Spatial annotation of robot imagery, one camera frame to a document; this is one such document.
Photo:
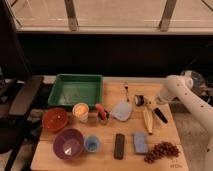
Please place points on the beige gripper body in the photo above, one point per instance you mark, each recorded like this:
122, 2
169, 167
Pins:
152, 105

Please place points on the black handled brush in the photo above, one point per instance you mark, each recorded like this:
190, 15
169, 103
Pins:
140, 100

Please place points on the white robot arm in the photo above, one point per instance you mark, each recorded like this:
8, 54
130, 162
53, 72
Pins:
177, 86

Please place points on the blue sponge block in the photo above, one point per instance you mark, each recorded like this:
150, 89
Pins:
139, 143

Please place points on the bunch of red grapes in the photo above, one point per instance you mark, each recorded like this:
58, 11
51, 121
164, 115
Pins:
160, 150

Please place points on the black remote control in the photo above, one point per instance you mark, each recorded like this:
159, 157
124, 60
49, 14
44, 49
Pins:
119, 146

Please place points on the white paper cup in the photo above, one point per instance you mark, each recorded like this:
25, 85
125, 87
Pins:
80, 111

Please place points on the small blue cup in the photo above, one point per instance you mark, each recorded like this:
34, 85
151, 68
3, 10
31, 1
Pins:
92, 144

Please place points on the green plastic tray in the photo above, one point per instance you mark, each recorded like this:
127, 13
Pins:
70, 89

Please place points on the purple bowl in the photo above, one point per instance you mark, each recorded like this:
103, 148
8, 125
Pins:
68, 144

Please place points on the red-brown bowl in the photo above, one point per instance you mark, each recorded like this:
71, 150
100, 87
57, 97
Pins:
55, 119

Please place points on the black office chair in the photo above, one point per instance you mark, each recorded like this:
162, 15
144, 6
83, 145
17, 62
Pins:
15, 126

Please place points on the red-handled tool in cup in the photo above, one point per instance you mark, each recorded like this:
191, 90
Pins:
103, 115

